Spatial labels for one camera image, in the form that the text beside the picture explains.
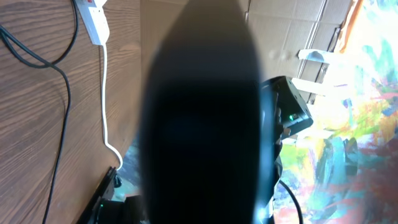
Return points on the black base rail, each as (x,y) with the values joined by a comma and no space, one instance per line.
(102,210)

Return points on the Samsung Galaxy smartphone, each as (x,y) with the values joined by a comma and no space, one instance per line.
(205,142)

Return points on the white power strip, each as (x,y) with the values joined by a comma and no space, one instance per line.
(94,20)

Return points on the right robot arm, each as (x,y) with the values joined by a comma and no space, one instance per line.
(282,112)

